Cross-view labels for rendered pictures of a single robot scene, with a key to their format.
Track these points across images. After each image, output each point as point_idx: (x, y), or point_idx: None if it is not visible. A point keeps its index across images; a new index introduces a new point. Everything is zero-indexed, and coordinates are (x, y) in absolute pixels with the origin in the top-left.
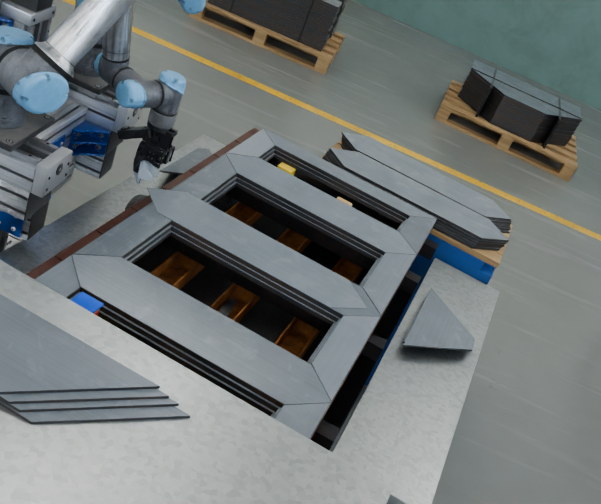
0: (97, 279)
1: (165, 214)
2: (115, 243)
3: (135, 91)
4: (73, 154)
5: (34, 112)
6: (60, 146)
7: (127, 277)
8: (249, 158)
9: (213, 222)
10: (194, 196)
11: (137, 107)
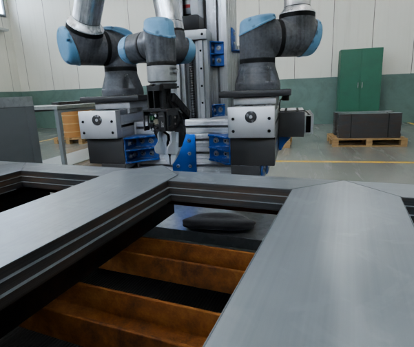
0: None
1: (111, 173)
2: (44, 167)
3: (120, 40)
4: (209, 159)
5: (65, 61)
6: (188, 142)
7: None
8: (373, 192)
9: (111, 188)
10: (170, 177)
11: (125, 58)
